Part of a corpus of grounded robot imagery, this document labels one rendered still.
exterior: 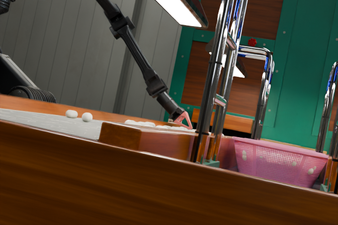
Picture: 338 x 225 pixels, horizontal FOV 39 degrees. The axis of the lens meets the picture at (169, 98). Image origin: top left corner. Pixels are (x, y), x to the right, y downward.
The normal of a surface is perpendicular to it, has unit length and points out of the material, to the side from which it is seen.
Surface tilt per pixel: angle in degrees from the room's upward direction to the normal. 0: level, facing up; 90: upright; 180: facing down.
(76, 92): 90
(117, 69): 90
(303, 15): 90
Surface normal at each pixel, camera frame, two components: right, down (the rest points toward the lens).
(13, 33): -0.45, -0.13
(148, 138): 0.94, 0.18
